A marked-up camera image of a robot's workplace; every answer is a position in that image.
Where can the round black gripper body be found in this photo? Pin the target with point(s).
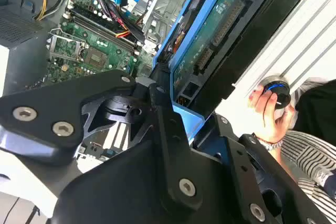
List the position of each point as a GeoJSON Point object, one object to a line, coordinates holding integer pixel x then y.
{"type": "Point", "coordinates": [118, 187]}

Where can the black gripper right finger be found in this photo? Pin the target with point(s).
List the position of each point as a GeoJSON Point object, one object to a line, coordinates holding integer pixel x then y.
{"type": "Point", "coordinates": [241, 161]}

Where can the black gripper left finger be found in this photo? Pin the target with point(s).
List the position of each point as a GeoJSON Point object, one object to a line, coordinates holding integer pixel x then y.
{"type": "Point", "coordinates": [52, 103]}

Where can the hard disk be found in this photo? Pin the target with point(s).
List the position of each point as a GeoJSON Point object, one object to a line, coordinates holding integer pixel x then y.
{"type": "Point", "coordinates": [223, 37]}

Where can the person's hand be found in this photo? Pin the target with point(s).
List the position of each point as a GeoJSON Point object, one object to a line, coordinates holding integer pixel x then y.
{"type": "Point", "coordinates": [270, 124]}

